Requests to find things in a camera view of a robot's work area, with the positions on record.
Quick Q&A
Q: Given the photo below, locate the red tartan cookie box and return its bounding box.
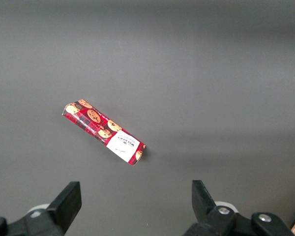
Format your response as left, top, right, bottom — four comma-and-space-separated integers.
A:
61, 99, 147, 167

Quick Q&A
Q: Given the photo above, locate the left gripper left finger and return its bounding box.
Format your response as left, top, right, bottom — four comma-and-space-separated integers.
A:
0, 181, 83, 236

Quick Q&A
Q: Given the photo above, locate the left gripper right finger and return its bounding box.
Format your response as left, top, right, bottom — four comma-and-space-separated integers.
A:
183, 179, 295, 236

